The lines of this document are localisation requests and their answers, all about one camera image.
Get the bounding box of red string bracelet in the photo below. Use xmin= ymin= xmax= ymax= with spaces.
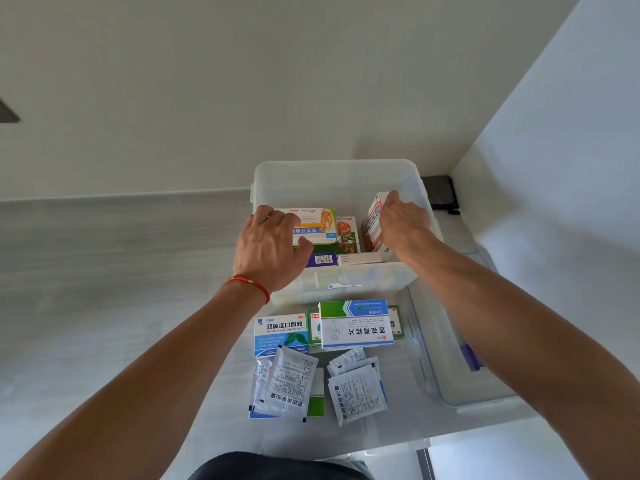
xmin=224 ymin=276 xmax=271 ymax=305

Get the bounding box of person's left forearm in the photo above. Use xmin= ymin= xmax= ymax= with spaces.
xmin=0 ymin=282 xmax=271 ymax=480

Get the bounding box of clear lid with purple handle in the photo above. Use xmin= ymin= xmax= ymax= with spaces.
xmin=405 ymin=252 xmax=519 ymax=408

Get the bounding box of person's left hand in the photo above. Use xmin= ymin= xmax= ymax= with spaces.
xmin=231 ymin=204 xmax=315 ymax=297

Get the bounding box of person's right forearm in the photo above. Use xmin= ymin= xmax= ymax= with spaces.
xmin=395 ymin=227 xmax=640 ymax=480

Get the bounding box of dark grey pad with cable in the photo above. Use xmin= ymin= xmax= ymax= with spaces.
xmin=421 ymin=175 xmax=462 ymax=216

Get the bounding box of person's dark clothing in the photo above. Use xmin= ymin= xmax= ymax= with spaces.
xmin=187 ymin=451 xmax=376 ymax=480

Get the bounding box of person's right hand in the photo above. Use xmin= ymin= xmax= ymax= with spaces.
xmin=377 ymin=189 xmax=433 ymax=259

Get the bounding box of white lower cabinet front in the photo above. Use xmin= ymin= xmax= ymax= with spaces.
xmin=319 ymin=429 xmax=576 ymax=480

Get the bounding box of white blue green medicine box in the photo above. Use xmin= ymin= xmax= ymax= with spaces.
xmin=248 ymin=367 xmax=327 ymax=421
xmin=317 ymin=298 xmax=396 ymax=351

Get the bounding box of blue leaf print medicine box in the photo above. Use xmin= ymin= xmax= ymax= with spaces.
xmin=253 ymin=313 xmax=311 ymax=359

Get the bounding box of clear plastic storage box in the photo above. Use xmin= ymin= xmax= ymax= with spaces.
xmin=249 ymin=159 xmax=445 ymax=307

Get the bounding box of red cartoon print medicine box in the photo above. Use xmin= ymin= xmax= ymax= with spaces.
xmin=361 ymin=191 xmax=396 ymax=261

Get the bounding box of yellow orange figure medicine box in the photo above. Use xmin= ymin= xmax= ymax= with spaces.
xmin=273 ymin=207 xmax=339 ymax=247

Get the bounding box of white medicine sachet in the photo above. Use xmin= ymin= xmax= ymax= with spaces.
xmin=253 ymin=345 xmax=320 ymax=423
xmin=249 ymin=358 xmax=273 ymax=413
xmin=327 ymin=363 xmax=389 ymax=427
xmin=329 ymin=346 xmax=369 ymax=371
xmin=326 ymin=355 xmax=389 ymax=395

